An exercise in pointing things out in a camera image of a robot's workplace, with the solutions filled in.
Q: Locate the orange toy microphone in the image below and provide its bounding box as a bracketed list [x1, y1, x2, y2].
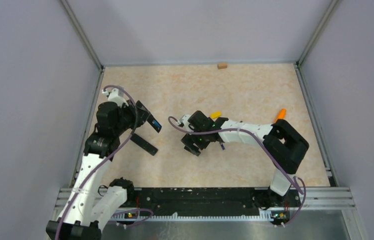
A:
[274, 108, 287, 123]

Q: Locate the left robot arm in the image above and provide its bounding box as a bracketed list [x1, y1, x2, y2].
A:
[46, 100, 152, 240]

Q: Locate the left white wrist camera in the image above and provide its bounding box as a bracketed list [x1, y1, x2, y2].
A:
[102, 87, 128, 107]

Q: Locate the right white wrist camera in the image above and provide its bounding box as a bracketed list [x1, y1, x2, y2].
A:
[177, 114, 191, 128]

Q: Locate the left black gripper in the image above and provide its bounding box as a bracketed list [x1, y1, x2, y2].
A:
[113, 98, 150, 135]

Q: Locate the brown wooden block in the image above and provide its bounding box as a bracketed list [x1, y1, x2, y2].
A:
[217, 62, 228, 70]

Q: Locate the black remote control with buttons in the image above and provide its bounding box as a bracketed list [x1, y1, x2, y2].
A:
[146, 114, 162, 133]

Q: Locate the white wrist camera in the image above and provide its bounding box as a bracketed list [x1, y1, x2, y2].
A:
[102, 87, 128, 107]
[177, 114, 191, 128]

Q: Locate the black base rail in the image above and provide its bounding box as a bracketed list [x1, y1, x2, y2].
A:
[130, 187, 274, 218]

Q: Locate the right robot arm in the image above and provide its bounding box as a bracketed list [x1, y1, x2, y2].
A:
[173, 110, 309, 206]

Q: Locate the yellow block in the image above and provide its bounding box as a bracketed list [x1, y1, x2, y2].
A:
[210, 111, 222, 119]

